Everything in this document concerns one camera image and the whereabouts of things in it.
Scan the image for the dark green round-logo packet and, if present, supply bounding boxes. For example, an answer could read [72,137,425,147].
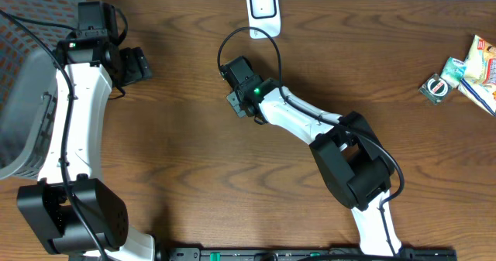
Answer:
[418,74,453,105]

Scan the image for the teal tissue pack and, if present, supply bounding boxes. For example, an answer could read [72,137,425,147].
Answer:
[440,57,467,88]

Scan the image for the yellow snack bag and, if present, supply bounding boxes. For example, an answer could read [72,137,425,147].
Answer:
[458,35,495,116]

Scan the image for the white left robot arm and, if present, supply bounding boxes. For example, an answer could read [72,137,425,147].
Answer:
[17,1,167,260]

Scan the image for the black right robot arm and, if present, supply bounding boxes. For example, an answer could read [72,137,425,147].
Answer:
[219,57,401,256]

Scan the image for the white barcode scanner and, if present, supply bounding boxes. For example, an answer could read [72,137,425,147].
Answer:
[246,0,281,37]

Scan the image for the grey plastic shopping basket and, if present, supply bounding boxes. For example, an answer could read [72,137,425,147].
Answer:
[1,0,84,180]

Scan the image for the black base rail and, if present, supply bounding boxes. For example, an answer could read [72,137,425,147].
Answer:
[154,247,458,261]

